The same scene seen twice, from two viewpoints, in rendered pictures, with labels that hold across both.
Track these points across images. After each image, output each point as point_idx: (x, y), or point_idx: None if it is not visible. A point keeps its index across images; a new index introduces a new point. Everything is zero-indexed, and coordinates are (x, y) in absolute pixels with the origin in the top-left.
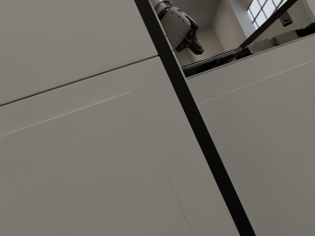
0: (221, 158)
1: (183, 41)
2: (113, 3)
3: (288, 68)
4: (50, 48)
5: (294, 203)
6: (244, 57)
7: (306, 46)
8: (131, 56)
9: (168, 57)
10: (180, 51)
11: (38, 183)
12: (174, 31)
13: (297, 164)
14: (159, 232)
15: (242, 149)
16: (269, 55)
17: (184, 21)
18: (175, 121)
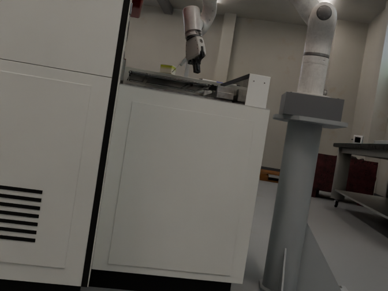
0: (111, 129)
1: (191, 60)
2: (106, 48)
3: (200, 111)
4: (71, 54)
5: (156, 171)
6: None
7: (219, 106)
8: (100, 73)
9: (115, 80)
10: (189, 64)
11: (40, 99)
12: (190, 51)
13: (171, 156)
14: (71, 138)
15: (148, 134)
16: (194, 100)
17: (198, 49)
18: (101, 105)
